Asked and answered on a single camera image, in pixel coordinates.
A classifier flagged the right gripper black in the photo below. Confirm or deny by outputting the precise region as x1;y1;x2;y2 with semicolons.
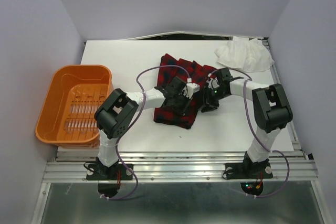
195;85;229;112

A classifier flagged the red plaid skirt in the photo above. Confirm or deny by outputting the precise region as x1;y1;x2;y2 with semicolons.
153;54;216;129

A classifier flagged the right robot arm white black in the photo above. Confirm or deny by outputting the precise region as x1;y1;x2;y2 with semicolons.
201;68;293;180

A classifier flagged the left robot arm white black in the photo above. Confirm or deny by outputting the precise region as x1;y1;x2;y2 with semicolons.
91;77;200;179

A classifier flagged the white crumpled skirt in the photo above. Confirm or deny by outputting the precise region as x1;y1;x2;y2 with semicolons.
214;36;275;73

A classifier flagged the orange plastic basket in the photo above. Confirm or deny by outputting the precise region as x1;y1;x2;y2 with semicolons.
35;65;113;148

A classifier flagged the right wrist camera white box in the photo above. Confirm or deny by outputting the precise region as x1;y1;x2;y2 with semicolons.
207;78;219;89

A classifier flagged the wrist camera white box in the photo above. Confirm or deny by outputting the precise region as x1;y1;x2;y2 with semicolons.
207;78;219;89
183;82;200;99

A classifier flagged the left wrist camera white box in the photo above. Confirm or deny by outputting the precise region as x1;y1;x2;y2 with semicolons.
183;82;200;99

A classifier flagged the aluminium right side rail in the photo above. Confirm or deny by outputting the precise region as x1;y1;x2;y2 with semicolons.
262;36;307;156

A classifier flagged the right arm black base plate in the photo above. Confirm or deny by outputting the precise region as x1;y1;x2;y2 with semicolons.
222;163;274;180

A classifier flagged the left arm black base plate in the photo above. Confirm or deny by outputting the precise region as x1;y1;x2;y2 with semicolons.
84;163;133;181

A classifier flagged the aluminium front rail frame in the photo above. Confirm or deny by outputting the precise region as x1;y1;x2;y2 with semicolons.
43;149;318;183

